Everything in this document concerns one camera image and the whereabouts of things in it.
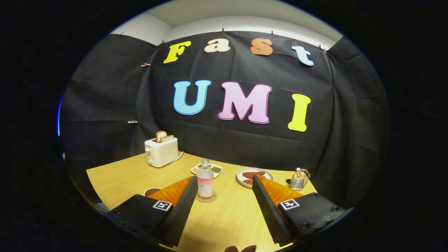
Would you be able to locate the white toaster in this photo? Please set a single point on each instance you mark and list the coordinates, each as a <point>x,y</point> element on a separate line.
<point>162,154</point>

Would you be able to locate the white rectangular dish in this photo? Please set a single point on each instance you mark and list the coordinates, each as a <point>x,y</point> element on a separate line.
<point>217,169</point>

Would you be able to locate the toast slice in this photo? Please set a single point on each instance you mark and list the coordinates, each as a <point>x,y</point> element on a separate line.
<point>168,138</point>
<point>160,135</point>

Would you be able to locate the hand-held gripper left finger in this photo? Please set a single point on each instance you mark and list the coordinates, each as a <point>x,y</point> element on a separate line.
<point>180,213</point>

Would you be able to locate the red meat slice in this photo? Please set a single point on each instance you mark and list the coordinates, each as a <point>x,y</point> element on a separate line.
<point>253,174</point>
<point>248,182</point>

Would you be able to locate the white round plate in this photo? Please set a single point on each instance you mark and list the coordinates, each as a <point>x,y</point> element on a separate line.
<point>240,180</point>

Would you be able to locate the wooden table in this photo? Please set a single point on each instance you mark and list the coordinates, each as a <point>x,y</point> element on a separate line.
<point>227,217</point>

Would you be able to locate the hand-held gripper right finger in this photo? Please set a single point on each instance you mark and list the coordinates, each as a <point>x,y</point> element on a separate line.
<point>267,213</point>

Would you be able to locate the clear plastic juice bottle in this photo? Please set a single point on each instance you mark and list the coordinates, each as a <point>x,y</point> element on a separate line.
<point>205,182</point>

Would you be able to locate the round cork coaster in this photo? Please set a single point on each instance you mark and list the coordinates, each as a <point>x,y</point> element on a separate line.
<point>212,199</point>

